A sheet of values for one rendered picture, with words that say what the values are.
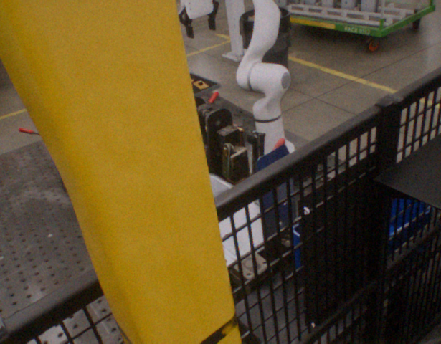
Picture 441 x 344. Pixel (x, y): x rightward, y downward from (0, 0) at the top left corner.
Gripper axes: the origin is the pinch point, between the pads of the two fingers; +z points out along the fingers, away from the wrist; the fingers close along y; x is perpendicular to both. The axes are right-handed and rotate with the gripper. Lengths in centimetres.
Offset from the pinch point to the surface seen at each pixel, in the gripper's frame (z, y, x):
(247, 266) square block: 39, 39, 64
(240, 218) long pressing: 45, 24, 42
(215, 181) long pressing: 45, 17, 20
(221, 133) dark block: 33.0, 6.6, 12.0
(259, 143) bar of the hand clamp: 26.1, 9.8, 37.5
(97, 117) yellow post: -31, 75, 104
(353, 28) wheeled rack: 118, -325, -192
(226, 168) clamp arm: 42.7, 11.2, 18.6
